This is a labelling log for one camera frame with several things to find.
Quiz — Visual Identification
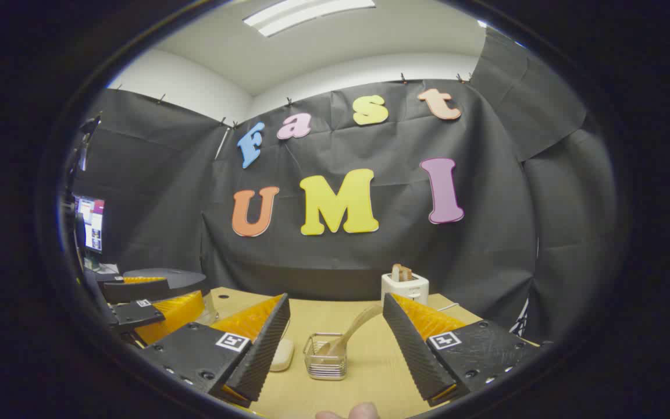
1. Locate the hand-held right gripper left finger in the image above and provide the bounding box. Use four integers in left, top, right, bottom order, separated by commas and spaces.
137, 293, 291, 408

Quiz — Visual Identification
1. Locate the wooden spoon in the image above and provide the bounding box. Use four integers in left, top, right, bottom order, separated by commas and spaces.
316, 305, 383, 357

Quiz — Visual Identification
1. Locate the computer monitor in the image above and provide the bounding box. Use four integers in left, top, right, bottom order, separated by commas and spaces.
74, 197, 106, 254

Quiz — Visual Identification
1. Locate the white toaster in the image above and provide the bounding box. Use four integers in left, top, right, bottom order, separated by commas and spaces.
381, 272, 430, 307

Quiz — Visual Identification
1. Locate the black backdrop cloth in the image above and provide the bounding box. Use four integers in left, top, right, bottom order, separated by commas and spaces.
70, 26, 618, 344

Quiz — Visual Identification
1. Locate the metal wire chopstick holder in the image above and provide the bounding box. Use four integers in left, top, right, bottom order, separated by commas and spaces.
304, 332, 348, 381

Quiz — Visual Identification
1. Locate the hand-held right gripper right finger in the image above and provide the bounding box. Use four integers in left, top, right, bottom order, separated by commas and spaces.
383, 292, 545, 407

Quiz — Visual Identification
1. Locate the dark grey rice cooker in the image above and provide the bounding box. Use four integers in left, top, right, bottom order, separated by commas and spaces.
121, 267, 209, 294

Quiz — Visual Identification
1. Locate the ceiling light panel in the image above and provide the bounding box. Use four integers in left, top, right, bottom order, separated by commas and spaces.
242, 0, 377, 38

